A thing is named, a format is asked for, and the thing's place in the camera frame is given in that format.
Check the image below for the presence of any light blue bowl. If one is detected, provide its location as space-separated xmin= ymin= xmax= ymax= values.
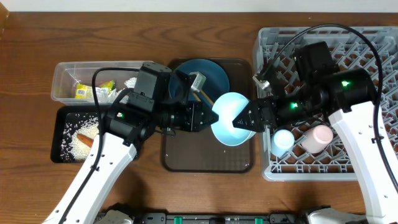
xmin=211 ymin=92 xmax=255 ymax=147

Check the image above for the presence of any light blue plastic cup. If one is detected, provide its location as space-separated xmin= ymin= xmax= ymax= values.
xmin=271 ymin=129 xmax=295 ymax=157

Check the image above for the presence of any pink plastic cup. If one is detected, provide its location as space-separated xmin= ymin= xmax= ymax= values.
xmin=301 ymin=125 xmax=333 ymax=154

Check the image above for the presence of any orange carrot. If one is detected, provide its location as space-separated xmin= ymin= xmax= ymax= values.
xmin=77 ymin=134 xmax=94 ymax=147

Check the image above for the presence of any yellow green snack wrapper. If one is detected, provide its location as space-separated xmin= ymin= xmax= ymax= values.
xmin=74 ymin=79 xmax=116 ymax=100

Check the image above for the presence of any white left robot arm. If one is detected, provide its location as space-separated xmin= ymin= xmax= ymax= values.
xmin=44 ymin=62 xmax=219 ymax=223

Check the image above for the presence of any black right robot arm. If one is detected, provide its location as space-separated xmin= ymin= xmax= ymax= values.
xmin=232 ymin=42 xmax=397 ymax=223

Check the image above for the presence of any grey plastic dishwasher rack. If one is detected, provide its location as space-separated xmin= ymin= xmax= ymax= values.
xmin=252 ymin=26 xmax=397 ymax=182

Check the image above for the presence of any wooden chopstick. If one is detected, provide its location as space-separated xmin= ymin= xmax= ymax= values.
xmin=192 ymin=93 xmax=201 ymax=101
xmin=200 ymin=90 xmax=214 ymax=106

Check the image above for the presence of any dark blue plate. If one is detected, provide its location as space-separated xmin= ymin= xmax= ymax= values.
xmin=168 ymin=58 xmax=230 ymax=102

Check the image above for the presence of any black tray bin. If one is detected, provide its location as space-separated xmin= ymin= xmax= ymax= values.
xmin=50 ymin=106 xmax=96 ymax=163

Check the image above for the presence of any clear plastic bin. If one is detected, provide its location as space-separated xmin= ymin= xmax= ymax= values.
xmin=51 ymin=60 xmax=143 ymax=106

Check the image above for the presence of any pile of white rice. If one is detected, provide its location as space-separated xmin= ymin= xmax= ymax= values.
xmin=60 ymin=113 xmax=99 ymax=163

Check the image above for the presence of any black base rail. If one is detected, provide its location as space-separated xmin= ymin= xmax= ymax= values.
xmin=95 ymin=212 xmax=312 ymax=224

